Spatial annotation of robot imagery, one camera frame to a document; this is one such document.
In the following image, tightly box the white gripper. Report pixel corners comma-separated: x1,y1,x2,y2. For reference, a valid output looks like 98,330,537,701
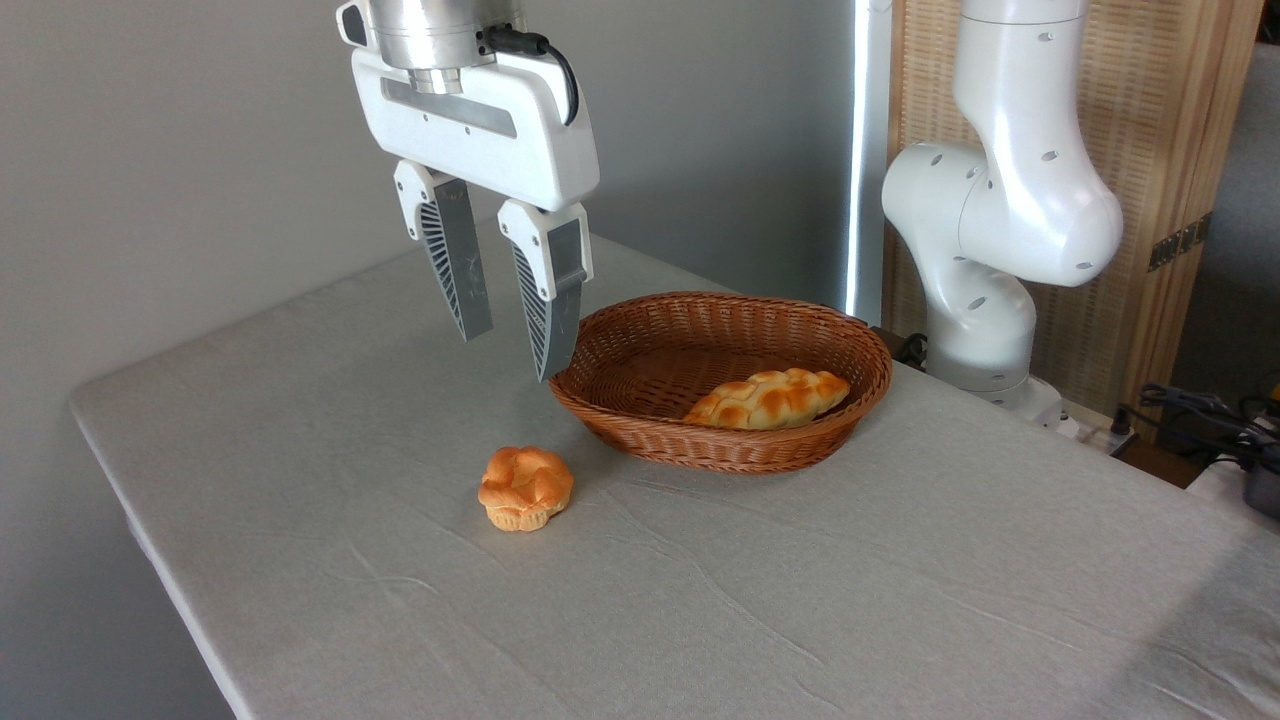
349,46,602,384

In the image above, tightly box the long braided bread loaf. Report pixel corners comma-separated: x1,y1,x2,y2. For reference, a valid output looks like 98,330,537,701
682,367,853,433

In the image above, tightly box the round knotted bread roll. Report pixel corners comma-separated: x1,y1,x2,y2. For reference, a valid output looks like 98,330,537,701
477,445,577,534

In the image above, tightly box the brown woven wicker basket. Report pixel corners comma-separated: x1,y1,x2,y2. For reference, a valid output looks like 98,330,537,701
547,291,894,476

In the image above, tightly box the grey tablecloth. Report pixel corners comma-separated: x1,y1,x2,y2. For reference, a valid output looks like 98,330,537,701
68,210,1280,720

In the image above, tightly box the black clamp behind basket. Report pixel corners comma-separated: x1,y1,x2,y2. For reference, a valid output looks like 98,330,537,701
870,324,930,372

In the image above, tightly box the dark metal screen hinge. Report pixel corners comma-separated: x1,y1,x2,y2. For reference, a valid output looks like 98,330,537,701
1147,211,1214,273

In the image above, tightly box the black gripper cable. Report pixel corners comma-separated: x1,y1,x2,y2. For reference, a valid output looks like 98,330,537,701
478,24,582,129

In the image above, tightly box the black cable bundle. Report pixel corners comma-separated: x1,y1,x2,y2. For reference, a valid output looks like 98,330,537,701
1117,382,1280,473

